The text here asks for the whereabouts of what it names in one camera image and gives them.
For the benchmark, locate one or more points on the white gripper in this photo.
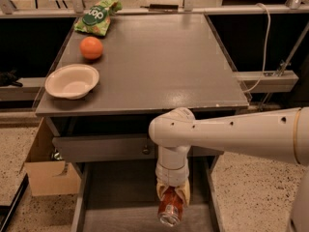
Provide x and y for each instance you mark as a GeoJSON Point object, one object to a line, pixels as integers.
{"type": "Point", "coordinates": [172, 177]}

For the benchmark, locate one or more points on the red coke can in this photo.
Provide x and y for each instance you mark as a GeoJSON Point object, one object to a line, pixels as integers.
{"type": "Point", "coordinates": [170, 210]}

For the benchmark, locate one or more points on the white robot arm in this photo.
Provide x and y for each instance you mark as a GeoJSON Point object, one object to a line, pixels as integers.
{"type": "Point", "coordinates": [260, 181]}

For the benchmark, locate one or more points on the brass drawer knob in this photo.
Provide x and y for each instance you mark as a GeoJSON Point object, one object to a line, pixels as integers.
{"type": "Point", "coordinates": [146, 150]}

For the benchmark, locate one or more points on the grey top drawer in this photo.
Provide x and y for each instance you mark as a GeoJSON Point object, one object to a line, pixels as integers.
{"type": "Point", "coordinates": [104, 147]}

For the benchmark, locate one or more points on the open grey middle drawer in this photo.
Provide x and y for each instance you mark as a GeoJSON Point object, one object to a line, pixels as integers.
{"type": "Point", "coordinates": [120, 196]}

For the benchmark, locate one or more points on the grey drawer cabinet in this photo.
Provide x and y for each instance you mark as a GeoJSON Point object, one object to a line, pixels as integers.
{"type": "Point", "coordinates": [150, 65]}

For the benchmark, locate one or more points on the cardboard box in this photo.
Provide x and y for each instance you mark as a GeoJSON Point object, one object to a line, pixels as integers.
{"type": "Point", "coordinates": [48, 174]}

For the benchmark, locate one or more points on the white paper bowl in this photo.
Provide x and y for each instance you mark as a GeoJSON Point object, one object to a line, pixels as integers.
{"type": "Point", "coordinates": [71, 82]}

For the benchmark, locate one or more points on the orange fruit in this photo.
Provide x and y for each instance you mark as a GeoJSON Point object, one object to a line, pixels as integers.
{"type": "Point", "coordinates": [91, 48]}

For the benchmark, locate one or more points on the green chip bag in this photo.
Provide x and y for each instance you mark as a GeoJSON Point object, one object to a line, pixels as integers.
{"type": "Point", "coordinates": [97, 20]}

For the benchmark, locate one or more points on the black object on shelf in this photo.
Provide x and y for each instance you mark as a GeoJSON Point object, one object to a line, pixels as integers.
{"type": "Point", "coordinates": [9, 78]}

